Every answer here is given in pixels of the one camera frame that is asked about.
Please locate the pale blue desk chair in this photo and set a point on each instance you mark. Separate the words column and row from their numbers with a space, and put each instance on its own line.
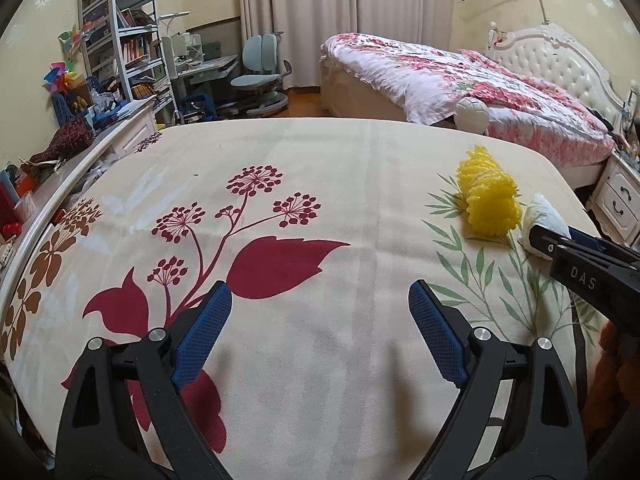
column 260, row 50

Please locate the pink floral blanket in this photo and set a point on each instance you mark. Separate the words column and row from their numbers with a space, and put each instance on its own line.
column 425, row 70

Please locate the yellow foam net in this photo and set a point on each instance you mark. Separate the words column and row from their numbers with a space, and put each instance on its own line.
column 490, row 195

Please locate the colourful pinwheel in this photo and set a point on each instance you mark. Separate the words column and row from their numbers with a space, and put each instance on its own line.
column 57, row 77
column 70, row 40

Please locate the floral printed tablecloth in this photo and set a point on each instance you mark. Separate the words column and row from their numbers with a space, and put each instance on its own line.
column 325, row 185

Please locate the beige curtain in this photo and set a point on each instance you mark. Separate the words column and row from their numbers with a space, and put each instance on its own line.
column 325, row 10

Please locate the grey study desk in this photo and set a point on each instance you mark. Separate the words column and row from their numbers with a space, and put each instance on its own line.
column 210, row 66

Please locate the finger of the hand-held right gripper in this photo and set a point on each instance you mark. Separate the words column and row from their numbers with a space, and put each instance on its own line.
column 547, row 242
column 585, row 241

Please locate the white nightstand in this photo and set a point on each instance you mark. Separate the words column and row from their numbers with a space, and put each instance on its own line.
column 617, row 195

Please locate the white upholstered bed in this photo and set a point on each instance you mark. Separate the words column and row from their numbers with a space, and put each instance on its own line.
column 560, row 55

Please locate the white bookshelf with books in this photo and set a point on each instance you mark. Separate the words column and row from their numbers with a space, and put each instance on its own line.
column 120, row 35

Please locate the white round bedpost knob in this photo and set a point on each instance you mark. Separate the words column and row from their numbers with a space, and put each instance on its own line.
column 471, row 115

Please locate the blue plastic basket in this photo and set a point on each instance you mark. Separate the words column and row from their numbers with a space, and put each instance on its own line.
column 62, row 110

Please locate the dark red tinsel bundle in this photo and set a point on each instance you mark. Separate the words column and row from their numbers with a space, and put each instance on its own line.
column 65, row 140

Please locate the orange fuzzy cloth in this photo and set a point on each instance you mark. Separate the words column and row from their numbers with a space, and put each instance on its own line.
column 611, row 355

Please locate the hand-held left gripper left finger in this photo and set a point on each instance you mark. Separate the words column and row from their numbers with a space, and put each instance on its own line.
column 200, row 340

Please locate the pile of small bedside items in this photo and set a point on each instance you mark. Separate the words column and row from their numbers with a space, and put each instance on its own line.
column 630, row 130

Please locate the white desk lamp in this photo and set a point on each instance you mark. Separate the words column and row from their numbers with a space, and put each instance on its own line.
column 175, row 14

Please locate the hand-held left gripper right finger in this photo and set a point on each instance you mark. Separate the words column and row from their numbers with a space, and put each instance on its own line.
column 440, row 340

